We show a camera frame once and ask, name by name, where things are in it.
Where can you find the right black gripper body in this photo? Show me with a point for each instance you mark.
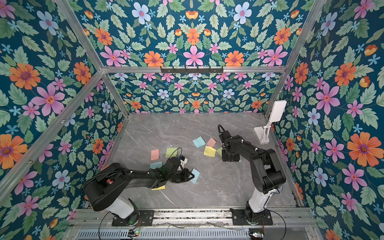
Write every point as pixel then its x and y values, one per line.
pixel 229 151

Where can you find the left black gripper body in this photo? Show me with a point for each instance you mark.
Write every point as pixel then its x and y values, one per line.
pixel 178 176

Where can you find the torn green memo page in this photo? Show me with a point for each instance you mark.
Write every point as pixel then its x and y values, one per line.
pixel 219 151

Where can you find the blue memo pad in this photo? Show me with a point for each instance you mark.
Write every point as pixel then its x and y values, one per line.
pixel 196 175
pixel 156 165

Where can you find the yellow memo pad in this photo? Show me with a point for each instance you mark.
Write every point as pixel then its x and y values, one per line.
pixel 159 188

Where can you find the torn pink memo page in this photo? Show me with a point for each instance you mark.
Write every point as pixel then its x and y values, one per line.
pixel 211 143

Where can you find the torn yellow memo page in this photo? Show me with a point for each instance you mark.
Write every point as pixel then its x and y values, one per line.
pixel 210 151

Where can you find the green memo pad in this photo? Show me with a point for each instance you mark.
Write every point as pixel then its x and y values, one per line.
pixel 171 152

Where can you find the torn blue memo page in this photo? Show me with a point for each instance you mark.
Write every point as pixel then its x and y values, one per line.
pixel 199 142

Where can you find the pink memo pad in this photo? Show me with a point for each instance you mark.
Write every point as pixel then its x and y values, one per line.
pixel 155 154

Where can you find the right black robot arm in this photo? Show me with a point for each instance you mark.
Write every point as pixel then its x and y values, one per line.
pixel 266 171

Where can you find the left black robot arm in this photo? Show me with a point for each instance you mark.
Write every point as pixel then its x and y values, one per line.
pixel 104 190

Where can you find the white phone stand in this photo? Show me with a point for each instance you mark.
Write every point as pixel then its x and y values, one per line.
pixel 276 114

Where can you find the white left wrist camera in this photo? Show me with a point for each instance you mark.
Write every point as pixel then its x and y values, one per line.
pixel 183 161

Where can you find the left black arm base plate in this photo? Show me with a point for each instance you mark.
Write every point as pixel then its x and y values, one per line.
pixel 141 217

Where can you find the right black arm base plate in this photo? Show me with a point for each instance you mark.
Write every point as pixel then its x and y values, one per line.
pixel 246 217

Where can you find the black hook rail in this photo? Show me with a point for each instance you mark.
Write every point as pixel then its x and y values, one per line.
pixel 190 70

